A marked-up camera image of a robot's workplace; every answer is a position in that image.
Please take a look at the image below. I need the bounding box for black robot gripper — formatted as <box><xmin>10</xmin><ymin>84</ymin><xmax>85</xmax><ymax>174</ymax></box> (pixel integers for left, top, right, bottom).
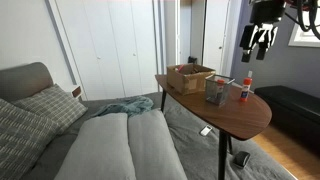
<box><xmin>239</xmin><ymin>0</ymin><xmax>287</xmax><ymax>64</ymax></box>

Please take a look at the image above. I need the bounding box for white room door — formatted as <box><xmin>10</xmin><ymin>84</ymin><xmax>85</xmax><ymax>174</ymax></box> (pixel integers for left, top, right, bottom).
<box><xmin>202</xmin><ymin>0</ymin><xmax>232</xmax><ymax>75</ymax></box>

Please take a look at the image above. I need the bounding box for small dark object by doorway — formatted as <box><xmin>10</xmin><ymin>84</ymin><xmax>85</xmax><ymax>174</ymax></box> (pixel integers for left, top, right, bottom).
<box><xmin>187</xmin><ymin>55</ymin><xmax>199</xmax><ymax>65</ymax></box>

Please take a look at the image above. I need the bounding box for dark item in cardboard box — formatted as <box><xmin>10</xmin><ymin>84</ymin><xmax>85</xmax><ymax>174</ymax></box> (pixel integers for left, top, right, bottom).
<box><xmin>190</xmin><ymin>65</ymin><xmax>202</xmax><ymax>75</ymax></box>

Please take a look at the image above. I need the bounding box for dark wooden oval table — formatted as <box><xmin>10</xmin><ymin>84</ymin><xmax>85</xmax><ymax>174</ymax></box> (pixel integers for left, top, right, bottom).
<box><xmin>154</xmin><ymin>73</ymin><xmax>273</xmax><ymax>180</ymax></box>

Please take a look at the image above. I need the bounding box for black storage bench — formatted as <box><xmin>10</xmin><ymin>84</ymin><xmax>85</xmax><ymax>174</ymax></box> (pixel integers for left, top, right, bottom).
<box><xmin>253</xmin><ymin>85</ymin><xmax>320</xmax><ymax>155</ymax></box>

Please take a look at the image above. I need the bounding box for brown cardboard box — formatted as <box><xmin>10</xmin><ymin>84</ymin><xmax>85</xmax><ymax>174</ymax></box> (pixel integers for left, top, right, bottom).
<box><xmin>166</xmin><ymin>63</ymin><xmax>217</xmax><ymax>96</ymax></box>

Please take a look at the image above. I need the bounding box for small white remote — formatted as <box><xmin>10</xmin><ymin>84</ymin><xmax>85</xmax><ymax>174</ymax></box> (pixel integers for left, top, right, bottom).
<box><xmin>199</xmin><ymin>124</ymin><xmax>213</xmax><ymax>137</ymax></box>

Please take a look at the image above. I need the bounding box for small black case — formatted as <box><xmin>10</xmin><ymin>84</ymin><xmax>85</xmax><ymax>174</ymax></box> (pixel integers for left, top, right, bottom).
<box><xmin>232</xmin><ymin>150</ymin><xmax>252</xmax><ymax>169</ymax></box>

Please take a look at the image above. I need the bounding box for white bifold closet door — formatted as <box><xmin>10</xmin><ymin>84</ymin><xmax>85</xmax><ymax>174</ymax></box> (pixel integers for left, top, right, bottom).
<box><xmin>107</xmin><ymin>0</ymin><xmax>160</xmax><ymax>98</ymax></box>
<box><xmin>54</xmin><ymin>0</ymin><xmax>127</xmax><ymax>101</ymax></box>

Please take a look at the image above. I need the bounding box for grey sofa bed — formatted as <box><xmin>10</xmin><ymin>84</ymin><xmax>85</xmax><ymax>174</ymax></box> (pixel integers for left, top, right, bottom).
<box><xmin>21</xmin><ymin>91</ymin><xmax>298</xmax><ymax>180</ymax></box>

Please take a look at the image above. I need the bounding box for teal crumpled blanket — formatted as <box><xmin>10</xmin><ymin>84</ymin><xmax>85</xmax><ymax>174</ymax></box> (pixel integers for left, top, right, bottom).
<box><xmin>89</xmin><ymin>95</ymin><xmax>155</xmax><ymax>119</ymax></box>

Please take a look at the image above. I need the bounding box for long grey pillow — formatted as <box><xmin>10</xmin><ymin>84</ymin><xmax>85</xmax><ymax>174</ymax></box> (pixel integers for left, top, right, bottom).
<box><xmin>127</xmin><ymin>108</ymin><xmax>188</xmax><ymax>180</ymax></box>
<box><xmin>54</xmin><ymin>112</ymin><xmax>137</xmax><ymax>180</ymax></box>

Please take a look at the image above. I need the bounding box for white and brown nightstand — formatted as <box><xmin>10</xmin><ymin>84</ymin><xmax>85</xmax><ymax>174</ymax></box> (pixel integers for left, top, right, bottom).
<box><xmin>66</xmin><ymin>83</ymin><xmax>84</xmax><ymax>100</ymax></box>

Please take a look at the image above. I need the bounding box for grey plaid pillow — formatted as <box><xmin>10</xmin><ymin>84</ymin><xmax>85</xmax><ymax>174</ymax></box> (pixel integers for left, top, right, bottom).
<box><xmin>11</xmin><ymin>83</ymin><xmax>89</xmax><ymax>135</ymax></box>

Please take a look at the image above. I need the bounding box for grey upholstered headboard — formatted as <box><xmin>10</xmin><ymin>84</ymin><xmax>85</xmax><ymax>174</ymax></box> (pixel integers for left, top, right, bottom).
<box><xmin>0</xmin><ymin>61</ymin><xmax>55</xmax><ymax>103</ymax></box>

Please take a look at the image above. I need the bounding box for grey dashed pattern pillow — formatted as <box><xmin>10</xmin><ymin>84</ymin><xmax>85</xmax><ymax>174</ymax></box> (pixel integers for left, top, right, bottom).
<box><xmin>0</xmin><ymin>98</ymin><xmax>61</xmax><ymax>180</ymax></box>

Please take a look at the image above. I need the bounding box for white window frame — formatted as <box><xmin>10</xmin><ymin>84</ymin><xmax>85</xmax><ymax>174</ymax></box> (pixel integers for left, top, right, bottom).
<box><xmin>287</xmin><ymin>22</ymin><xmax>320</xmax><ymax>48</ymax></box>

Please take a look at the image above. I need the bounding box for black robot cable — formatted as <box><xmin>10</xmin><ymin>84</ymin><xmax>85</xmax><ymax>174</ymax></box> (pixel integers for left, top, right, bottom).
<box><xmin>285</xmin><ymin>0</ymin><xmax>320</xmax><ymax>41</ymax></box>

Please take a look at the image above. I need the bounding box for black wire mesh bin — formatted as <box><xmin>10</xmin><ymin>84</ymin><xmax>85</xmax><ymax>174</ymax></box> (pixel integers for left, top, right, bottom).
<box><xmin>204</xmin><ymin>73</ymin><xmax>236</xmax><ymax>107</ymax></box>

